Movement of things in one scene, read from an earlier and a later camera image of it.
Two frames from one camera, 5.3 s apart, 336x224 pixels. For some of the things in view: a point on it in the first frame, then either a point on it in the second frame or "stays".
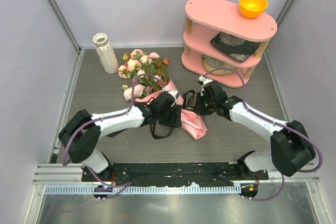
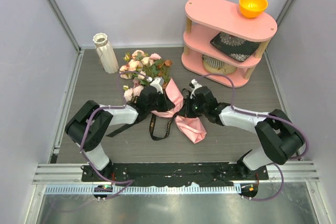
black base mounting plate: x=174 y=173 stays
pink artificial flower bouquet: x=150 y=70 stays
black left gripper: x=175 y=117 to x=166 y=104
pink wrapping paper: x=190 y=121 stays
